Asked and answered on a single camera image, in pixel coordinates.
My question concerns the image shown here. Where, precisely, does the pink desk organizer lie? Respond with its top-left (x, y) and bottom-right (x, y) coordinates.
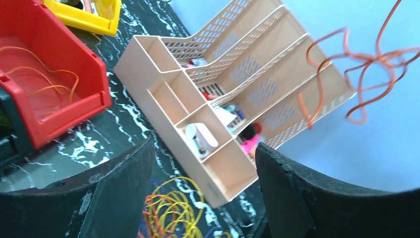
top-left (114, 0), bottom-right (354, 208)

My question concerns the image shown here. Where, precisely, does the red plastic bin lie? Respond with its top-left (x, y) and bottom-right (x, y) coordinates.
top-left (0, 0), bottom-right (111, 149)

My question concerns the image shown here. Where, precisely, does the orange wire in red bin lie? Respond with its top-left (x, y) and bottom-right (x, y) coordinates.
top-left (0, 46), bottom-right (80, 116)

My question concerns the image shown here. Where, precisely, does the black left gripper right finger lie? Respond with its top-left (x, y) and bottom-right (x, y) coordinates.
top-left (256, 143), bottom-right (420, 238)

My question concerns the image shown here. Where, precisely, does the black plastic bin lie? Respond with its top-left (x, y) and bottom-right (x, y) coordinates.
top-left (0, 88), bottom-right (35, 171)

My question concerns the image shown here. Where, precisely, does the white eraser in organizer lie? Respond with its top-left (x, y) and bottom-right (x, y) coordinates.
top-left (185, 122), bottom-right (219, 159)

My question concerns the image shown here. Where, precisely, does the purple tangled wire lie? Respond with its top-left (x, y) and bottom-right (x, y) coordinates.
top-left (139, 180), bottom-right (227, 238)

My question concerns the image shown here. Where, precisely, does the orange-yellow plastic bin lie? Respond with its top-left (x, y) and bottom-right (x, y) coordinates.
top-left (42, 0), bottom-right (122, 36)

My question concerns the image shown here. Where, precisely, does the pink item in organizer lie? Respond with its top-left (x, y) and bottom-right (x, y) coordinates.
top-left (241, 134), bottom-right (263, 159)

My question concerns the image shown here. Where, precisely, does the orange wire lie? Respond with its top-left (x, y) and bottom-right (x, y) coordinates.
top-left (297, 0), bottom-right (420, 130)
top-left (0, 46), bottom-right (80, 116)

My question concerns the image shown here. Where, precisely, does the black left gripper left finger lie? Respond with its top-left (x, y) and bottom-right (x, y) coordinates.
top-left (0, 140), bottom-right (155, 238)

